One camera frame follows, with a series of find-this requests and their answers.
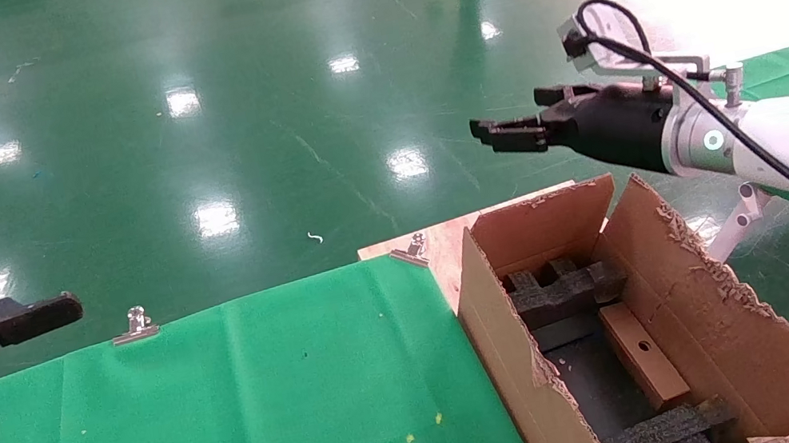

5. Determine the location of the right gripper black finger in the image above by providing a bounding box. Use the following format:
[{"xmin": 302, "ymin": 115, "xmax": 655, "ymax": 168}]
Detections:
[
  {"xmin": 468, "ymin": 106, "xmax": 561, "ymax": 164},
  {"xmin": 532, "ymin": 77, "xmax": 604, "ymax": 110}
]

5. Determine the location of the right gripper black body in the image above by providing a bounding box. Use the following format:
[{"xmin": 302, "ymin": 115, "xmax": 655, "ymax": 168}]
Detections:
[{"xmin": 539, "ymin": 74, "xmax": 688, "ymax": 194}]

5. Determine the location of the small cardboard box with hole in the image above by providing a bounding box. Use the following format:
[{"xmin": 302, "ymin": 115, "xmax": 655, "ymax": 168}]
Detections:
[{"xmin": 596, "ymin": 293, "xmax": 694, "ymax": 418}]

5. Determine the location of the large open cardboard carton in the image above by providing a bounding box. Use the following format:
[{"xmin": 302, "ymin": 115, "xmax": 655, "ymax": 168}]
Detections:
[{"xmin": 436, "ymin": 140, "xmax": 789, "ymax": 443}]

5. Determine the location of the silver binder clip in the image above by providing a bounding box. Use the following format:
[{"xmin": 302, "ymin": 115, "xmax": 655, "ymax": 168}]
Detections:
[
  {"xmin": 107, "ymin": 302, "xmax": 162, "ymax": 346},
  {"xmin": 388, "ymin": 230, "xmax": 434, "ymax": 273}
]

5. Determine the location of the black foam insert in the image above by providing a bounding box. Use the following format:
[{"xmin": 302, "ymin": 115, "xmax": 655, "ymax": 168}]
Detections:
[
  {"xmin": 499, "ymin": 246, "xmax": 635, "ymax": 336},
  {"xmin": 600, "ymin": 393, "xmax": 744, "ymax": 443}
]

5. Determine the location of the large green table cloth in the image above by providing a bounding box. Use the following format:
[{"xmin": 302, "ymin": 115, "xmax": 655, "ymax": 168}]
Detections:
[{"xmin": 0, "ymin": 233, "xmax": 540, "ymax": 443}]

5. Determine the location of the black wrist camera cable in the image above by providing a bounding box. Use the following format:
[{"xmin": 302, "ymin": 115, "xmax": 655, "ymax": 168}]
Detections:
[{"xmin": 556, "ymin": 0, "xmax": 789, "ymax": 286}]

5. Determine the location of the white metal table frame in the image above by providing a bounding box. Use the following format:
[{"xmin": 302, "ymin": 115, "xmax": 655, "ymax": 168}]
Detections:
[{"xmin": 696, "ymin": 178, "xmax": 784, "ymax": 268}]

